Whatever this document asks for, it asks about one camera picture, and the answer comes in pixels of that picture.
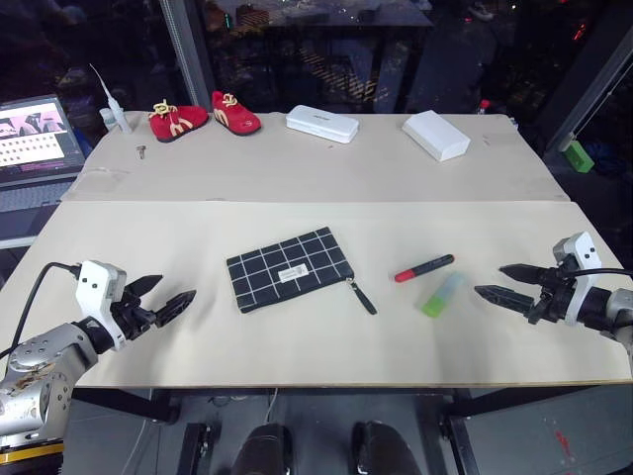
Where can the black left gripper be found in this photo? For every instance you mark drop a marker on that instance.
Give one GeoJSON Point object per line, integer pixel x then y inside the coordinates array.
{"type": "Point", "coordinates": [129, 313]}

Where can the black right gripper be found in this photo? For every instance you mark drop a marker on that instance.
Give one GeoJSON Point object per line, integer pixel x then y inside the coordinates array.
{"type": "Point", "coordinates": [553, 297]}

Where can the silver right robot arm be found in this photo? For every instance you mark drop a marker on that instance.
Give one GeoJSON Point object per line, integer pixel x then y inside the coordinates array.
{"type": "Point", "coordinates": [613, 312]}

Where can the green translucent eraser case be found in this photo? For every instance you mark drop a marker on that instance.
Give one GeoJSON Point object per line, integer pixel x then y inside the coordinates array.
{"type": "Point", "coordinates": [443, 295]}

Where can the black grid pencil pouch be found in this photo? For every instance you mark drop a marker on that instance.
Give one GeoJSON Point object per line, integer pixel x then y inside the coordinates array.
{"type": "Point", "coordinates": [292, 269]}

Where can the laptop computer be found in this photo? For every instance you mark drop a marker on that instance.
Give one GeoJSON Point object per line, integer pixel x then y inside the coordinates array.
{"type": "Point", "coordinates": [34, 143]}

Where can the white rounded glasses case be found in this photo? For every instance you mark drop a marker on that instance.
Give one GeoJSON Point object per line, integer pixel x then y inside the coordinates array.
{"type": "Point", "coordinates": [322, 123]}

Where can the red and black marker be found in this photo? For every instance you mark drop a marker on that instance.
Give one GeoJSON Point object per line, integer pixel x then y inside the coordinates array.
{"type": "Point", "coordinates": [423, 267]}

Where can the green block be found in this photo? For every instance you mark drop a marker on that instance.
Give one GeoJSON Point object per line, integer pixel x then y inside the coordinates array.
{"type": "Point", "coordinates": [577, 156]}

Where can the white rectangular box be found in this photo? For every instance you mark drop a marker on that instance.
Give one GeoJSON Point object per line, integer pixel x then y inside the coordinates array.
{"type": "Point", "coordinates": [435, 134]}

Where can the red shoe with yellow laces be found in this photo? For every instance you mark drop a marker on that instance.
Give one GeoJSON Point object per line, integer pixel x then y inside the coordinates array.
{"type": "Point", "coordinates": [178, 122]}
{"type": "Point", "coordinates": [234, 113]}

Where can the red capped bottle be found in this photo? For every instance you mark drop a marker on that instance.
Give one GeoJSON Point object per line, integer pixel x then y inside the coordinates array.
{"type": "Point", "coordinates": [482, 107]}

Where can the dark rounded robot foot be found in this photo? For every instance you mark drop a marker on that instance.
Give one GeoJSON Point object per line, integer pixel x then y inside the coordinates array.
{"type": "Point", "coordinates": [381, 447]}
{"type": "Point", "coordinates": [264, 450]}

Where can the white nozzle squeeze bottle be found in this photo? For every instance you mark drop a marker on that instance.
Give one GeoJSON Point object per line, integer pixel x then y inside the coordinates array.
{"type": "Point", "coordinates": [117, 109]}

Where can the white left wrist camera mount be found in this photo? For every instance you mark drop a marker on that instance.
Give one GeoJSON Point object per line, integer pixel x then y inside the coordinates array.
{"type": "Point", "coordinates": [96, 292]}

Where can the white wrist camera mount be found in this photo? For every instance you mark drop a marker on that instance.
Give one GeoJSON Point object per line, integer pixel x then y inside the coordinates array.
{"type": "Point", "coordinates": [579, 277]}
{"type": "Point", "coordinates": [96, 292]}

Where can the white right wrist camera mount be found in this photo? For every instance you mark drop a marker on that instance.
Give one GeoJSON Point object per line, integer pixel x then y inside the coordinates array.
{"type": "Point", "coordinates": [579, 277]}

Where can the black table frame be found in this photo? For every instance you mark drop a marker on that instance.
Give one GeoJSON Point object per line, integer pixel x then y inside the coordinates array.
{"type": "Point", "coordinates": [316, 410]}

